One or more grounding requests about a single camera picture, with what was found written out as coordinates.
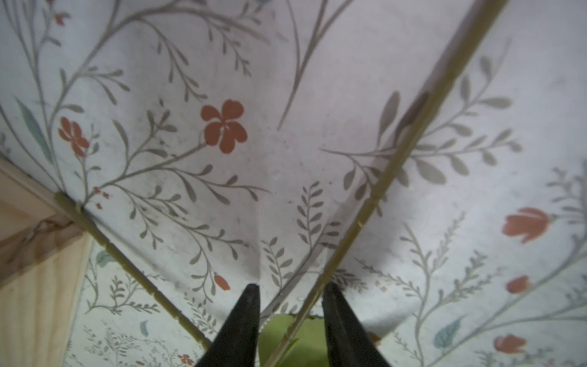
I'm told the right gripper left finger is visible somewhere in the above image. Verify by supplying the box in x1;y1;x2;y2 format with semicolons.
196;284;261;367

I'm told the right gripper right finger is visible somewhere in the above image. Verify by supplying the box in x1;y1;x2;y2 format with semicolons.
323;282;390;367

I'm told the orange artificial flower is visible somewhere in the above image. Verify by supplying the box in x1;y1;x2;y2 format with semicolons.
261;1;507;366

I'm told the wooden clothes rack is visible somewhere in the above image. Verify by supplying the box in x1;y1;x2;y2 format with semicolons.
1;159;92;366

